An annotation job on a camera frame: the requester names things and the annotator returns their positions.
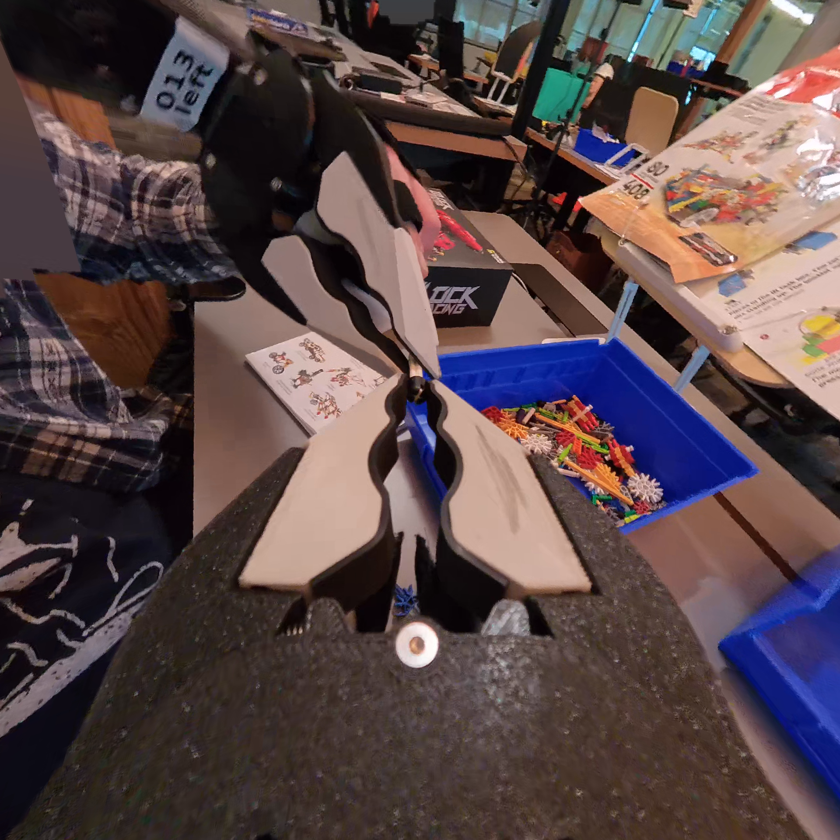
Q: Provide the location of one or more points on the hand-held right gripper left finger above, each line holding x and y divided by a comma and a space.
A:
328, 505

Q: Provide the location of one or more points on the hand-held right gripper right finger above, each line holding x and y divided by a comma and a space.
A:
512, 512

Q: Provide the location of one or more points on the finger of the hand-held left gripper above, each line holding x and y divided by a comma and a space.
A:
374, 236
328, 295

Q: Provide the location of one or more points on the pile of colourful toy pieces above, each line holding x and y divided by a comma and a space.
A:
578, 453

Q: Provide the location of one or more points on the blue yellow toy rod frame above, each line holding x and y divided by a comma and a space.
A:
407, 601

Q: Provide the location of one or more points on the blue bin with white label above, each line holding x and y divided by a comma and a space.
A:
696, 453

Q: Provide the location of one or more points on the person's left forearm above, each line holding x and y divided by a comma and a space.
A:
131, 197

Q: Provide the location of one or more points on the person's left hand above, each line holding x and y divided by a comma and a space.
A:
420, 230

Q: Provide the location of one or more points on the toy instruction sheet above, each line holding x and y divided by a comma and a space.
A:
315, 381

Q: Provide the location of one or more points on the black toy box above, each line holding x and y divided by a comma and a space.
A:
473, 282

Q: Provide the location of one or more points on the black monitor stand base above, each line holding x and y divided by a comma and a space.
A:
210, 289

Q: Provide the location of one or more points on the long wooden desk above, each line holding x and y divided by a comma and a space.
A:
446, 125

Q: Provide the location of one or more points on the black flat pad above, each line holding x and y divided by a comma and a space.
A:
558, 295

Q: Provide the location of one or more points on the person's dark printed shirt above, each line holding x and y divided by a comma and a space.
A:
66, 591

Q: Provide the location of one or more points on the person's plaid shirt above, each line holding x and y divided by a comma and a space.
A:
66, 407

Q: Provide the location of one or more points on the beige chair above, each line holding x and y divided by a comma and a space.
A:
650, 118

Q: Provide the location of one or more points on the blue plastic bin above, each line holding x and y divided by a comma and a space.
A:
788, 670

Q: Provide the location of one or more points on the cardboard poster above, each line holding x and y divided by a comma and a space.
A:
722, 171

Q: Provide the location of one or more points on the red toy packet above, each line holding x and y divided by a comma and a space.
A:
807, 85

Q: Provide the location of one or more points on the black metal post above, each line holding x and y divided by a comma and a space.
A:
545, 53

